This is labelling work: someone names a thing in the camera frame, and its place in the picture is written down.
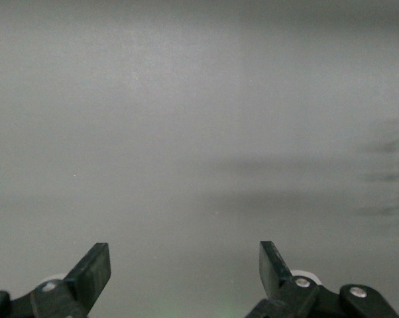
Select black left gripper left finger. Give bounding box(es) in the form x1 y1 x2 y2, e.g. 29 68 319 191
0 242 112 318

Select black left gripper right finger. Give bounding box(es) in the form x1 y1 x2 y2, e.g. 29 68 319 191
244 240 399 318

